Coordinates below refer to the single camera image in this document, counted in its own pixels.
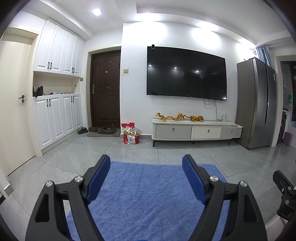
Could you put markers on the white lower shoe cabinet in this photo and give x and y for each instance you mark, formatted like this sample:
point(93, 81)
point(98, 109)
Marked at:
point(56, 116)

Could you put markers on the white grey TV console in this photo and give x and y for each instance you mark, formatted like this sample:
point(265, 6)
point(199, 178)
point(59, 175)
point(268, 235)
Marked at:
point(187, 130)

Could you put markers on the large wall-mounted black television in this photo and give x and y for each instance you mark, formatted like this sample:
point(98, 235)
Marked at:
point(186, 73)

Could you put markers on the cream interior door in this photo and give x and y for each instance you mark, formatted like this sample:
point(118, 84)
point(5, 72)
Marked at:
point(16, 144)

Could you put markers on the wall light switch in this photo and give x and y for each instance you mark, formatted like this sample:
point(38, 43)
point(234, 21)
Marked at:
point(125, 70)

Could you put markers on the black handbag on cabinet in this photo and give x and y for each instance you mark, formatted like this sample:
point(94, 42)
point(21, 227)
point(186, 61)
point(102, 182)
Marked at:
point(38, 92)

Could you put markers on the golden dragon ornament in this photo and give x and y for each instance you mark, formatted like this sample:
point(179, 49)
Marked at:
point(179, 117)

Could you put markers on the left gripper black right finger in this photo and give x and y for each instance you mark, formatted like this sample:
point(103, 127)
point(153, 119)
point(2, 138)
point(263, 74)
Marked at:
point(233, 202)

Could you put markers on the golden tiger ornament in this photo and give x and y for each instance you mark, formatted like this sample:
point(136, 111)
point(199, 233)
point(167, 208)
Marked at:
point(196, 118)

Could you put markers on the blue striped curtain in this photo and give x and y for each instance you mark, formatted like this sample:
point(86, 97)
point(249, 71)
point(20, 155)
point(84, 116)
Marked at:
point(263, 54)

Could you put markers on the dark brown entrance door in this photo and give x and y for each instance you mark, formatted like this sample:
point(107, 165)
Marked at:
point(104, 89)

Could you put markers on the white upper wall cabinet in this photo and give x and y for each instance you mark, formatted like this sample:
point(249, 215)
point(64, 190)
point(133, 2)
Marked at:
point(59, 51)

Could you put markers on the shoes on door mat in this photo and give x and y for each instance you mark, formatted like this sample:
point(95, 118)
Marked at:
point(104, 130)

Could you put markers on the brown door mat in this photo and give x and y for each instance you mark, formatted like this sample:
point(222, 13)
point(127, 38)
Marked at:
point(96, 134)

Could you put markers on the stainless steel refrigerator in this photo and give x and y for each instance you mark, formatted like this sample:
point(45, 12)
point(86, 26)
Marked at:
point(256, 106)

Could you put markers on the red white gift bag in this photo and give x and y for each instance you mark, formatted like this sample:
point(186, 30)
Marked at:
point(131, 134)

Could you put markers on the black shoe on floor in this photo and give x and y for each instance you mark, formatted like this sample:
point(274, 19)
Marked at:
point(82, 130)

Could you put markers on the blue carpet rug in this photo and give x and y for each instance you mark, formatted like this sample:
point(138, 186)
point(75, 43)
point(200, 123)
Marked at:
point(146, 202)

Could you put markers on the clear bottle on console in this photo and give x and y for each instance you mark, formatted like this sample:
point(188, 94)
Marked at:
point(224, 117)

